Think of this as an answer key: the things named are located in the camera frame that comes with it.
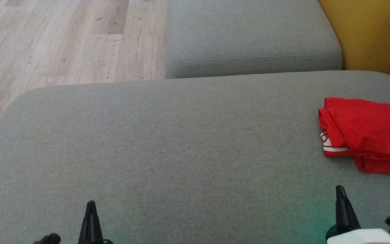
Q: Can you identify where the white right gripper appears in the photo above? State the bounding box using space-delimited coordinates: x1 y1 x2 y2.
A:
325 185 390 244

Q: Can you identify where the small grey sofa seat cushion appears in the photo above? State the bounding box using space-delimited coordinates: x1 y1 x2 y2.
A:
165 0 343 79

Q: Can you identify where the large grey sofa seat cushion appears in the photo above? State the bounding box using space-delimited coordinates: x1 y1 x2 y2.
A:
0 70 390 244

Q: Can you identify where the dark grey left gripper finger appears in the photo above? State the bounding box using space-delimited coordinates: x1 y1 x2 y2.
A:
78 200 105 244

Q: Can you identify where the red white basketball jersey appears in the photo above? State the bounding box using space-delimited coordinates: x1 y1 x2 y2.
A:
318 97 390 164

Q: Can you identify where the yellow sofa back cushion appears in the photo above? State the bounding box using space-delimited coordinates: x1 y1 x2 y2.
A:
318 0 390 88

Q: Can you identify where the red garment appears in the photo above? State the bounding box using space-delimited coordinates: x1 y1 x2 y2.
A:
354 154 390 174

